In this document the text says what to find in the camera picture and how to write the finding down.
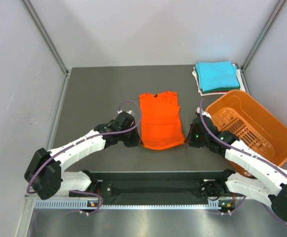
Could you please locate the folded green t shirt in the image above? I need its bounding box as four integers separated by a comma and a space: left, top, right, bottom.
200, 86, 241, 93

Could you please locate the folded cyan t shirt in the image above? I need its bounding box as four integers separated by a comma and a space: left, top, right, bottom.
196, 61, 240, 91

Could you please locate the folded white t shirt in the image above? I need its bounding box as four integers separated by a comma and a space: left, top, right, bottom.
192, 67, 246, 96

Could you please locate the grey slotted cable duct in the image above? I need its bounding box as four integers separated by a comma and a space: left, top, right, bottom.
35, 199, 232, 210

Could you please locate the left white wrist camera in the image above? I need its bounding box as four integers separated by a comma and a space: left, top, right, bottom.
118, 110, 135, 117

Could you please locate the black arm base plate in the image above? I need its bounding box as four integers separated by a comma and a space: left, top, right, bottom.
69, 171, 232, 205

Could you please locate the orange plastic basket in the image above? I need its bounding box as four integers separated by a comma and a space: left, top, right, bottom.
205, 90, 287, 167

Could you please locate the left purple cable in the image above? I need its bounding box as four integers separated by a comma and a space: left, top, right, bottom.
26, 99, 143, 213

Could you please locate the purple cable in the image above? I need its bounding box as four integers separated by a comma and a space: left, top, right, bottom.
26, 99, 143, 213
199, 99, 287, 234

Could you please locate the aluminium frame rail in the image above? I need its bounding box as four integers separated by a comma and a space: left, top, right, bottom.
20, 0, 69, 75

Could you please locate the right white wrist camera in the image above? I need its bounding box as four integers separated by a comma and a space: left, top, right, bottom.
196, 107, 203, 117

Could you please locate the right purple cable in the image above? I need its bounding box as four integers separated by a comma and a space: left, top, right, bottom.
199, 99, 287, 234

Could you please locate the orange t shirt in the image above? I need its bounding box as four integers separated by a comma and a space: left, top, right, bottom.
139, 91, 185, 150

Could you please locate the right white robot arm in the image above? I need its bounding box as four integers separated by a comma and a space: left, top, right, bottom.
186, 112, 287, 222

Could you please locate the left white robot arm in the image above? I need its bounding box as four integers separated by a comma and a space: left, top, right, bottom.
24, 111, 142, 200

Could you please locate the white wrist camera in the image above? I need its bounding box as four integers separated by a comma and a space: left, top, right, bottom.
118, 110, 135, 117
196, 107, 203, 117

